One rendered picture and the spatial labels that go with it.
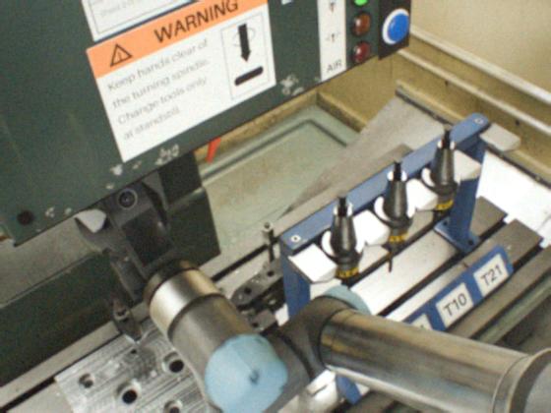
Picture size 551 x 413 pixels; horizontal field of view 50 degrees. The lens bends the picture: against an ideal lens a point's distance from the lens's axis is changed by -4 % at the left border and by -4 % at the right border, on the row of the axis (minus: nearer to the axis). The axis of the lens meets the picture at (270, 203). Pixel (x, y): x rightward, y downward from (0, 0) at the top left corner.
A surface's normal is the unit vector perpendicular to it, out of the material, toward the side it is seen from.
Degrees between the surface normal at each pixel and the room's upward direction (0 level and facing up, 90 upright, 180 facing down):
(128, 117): 90
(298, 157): 0
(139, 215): 64
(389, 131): 24
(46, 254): 89
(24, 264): 89
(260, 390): 91
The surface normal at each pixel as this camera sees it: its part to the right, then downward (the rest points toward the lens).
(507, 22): -0.80, 0.48
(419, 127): -0.41, -0.44
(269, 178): -0.09, -0.70
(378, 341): -0.72, -0.57
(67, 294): 0.59, 0.53
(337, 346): -0.85, -0.24
